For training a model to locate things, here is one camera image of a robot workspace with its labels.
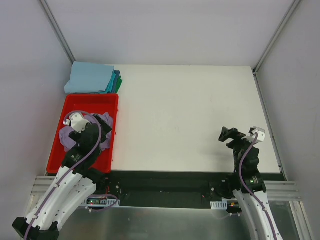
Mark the teal folded shirt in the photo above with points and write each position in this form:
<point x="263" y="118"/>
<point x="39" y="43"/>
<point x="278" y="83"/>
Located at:
<point x="111" y="82"/>

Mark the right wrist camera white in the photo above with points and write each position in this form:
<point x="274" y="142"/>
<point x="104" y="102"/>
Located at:
<point x="256" y="134"/>

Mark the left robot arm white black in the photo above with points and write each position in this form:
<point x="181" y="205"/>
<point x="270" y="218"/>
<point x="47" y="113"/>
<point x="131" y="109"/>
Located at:
<point x="75" y="181"/>

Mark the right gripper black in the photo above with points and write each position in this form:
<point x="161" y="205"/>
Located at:
<point x="235" y="139"/>

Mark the red plastic bin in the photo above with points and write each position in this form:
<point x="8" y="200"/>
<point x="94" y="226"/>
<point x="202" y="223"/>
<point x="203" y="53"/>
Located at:
<point x="93" y="104"/>

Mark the light blue folded shirt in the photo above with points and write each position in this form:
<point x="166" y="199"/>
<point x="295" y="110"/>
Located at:
<point x="87" y="78"/>

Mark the left aluminium frame post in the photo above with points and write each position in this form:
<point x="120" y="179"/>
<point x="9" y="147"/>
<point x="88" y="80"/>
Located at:
<point x="57" y="30"/>

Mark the right aluminium frame post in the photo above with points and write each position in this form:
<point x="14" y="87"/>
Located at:
<point x="284" y="21"/>

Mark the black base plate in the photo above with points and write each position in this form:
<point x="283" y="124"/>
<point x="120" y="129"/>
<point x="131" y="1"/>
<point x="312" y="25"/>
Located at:
<point x="160" y="189"/>

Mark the aluminium frame post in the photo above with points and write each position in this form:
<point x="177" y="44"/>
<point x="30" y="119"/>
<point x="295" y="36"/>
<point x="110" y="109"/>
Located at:
<point x="284" y="21"/>
<point x="57" y="30"/>

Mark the right white cable duct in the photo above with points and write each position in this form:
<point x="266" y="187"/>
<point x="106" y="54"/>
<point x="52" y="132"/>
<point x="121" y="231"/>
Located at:
<point x="219" y="205"/>

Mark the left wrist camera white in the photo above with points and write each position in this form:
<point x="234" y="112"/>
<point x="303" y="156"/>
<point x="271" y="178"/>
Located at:
<point x="77" y="122"/>

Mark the purple t shirt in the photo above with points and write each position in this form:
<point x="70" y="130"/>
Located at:
<point x="69" y="143"/>

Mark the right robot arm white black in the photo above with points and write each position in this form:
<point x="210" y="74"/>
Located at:
<point x="246" y="183"/>

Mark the aluminium rail front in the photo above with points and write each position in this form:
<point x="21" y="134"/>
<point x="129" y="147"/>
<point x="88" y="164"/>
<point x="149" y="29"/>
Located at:
<point x="276" y="190"/>

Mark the dark blue folded shirt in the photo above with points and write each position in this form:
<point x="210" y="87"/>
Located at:
<point x="115" y="81"/>

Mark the right table edge rail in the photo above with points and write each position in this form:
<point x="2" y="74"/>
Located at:
<point x="270" y="130"/>

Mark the white cable duct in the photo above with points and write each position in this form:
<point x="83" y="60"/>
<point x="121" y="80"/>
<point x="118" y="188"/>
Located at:
<point x="219" y="205"/>
<point x="101" y="202"/>

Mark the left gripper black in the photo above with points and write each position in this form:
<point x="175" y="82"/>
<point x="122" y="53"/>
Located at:
<point x="99" y="124"/>

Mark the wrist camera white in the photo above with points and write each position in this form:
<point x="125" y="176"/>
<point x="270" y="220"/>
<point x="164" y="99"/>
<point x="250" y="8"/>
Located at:
<point x="77" y="122"/>
<point x="256" y="134"/>

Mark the left white cable duct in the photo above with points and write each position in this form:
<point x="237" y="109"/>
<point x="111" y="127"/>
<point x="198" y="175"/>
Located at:
<point x="101" y="202"/>

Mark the green folded shirt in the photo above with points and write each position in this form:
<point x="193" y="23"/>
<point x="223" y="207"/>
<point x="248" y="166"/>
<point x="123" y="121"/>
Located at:
<point x="117" y="85"/>

